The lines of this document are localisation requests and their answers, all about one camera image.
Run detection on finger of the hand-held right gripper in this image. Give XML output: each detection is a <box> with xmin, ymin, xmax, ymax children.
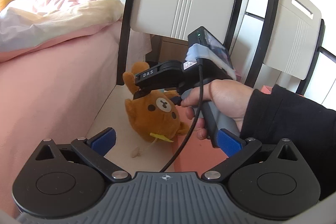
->
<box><xmin>135</xmin><ymin>67</ymin><xmax>181</xmax><ymax>90</ymax></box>
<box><xmin>133</xmin><ymin>88</ymin><xmax>164</xmax><ymax>101</ymax></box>

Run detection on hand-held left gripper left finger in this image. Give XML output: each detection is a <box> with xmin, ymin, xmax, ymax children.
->
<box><xmin>34</xmin><ymin>127</ymin><xmax>132</xmax><ymax>183</ymax></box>

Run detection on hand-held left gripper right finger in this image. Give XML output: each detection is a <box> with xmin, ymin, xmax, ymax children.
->
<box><xmin>201</xmin><ymin>128</ymin><xmax>302</xmax><ymax>184</ymax></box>

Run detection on brown teddy bear plush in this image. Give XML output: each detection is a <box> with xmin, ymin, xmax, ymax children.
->
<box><xmin>123</xmin><ymin>61</ymin><xmax>190</xmax><ymax>159</ymax></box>

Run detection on person's right hand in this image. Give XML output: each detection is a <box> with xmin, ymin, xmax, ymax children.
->
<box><xmin>181</xmin><ymin>80</ymin><xmax>255</xmax><ymax>141</ymax></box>

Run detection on salmon box lid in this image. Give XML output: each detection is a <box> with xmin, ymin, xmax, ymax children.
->
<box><xmin>171</xmin><ymin>132</ymin><xmax>229</xmax><ymax>172</ymax></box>

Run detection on wooden nightstand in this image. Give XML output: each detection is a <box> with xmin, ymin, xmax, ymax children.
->
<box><xmin>151</xmin><ymin>35</ymin><xmax>190</xmax><ymax>62</ymax></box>

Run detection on pink bed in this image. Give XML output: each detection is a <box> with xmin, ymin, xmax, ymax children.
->
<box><xmin>0</xmin><ymin>21</ymin><xmax>153</xmax><ymax>214</ymax></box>

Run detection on pastel quilt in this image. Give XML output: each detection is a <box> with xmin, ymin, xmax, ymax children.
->
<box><xmin>0</xmin><ymin>0</ymin><xmax>129</xmax><ymax>62</ymax></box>

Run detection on black braided cable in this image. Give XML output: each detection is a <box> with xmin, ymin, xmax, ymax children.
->
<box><xmin>160</xmin><ymin>64</ymin><xmax>204</xmax><ymax>172</ymax></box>

